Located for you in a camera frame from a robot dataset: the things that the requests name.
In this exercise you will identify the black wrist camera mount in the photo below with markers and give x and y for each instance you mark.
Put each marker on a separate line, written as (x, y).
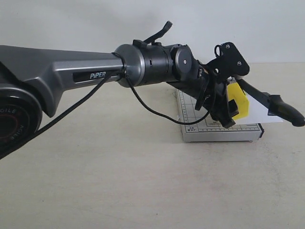
(228, 62)

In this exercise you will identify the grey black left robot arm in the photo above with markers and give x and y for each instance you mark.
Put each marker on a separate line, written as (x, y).
(32, 82)

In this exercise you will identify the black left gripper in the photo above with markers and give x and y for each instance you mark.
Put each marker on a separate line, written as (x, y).
(211, 96)

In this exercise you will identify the grey paper cutter base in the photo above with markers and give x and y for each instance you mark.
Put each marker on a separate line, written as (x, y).
(209, 130)

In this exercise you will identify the black cutter blade lever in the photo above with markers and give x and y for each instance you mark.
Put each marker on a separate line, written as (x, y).
(274, 104)

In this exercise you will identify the yellow cube block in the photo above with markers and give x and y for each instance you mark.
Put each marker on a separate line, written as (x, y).
(236, 93)

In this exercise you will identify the white paper sheet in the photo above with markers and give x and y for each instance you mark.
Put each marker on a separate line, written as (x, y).
(257, 113)

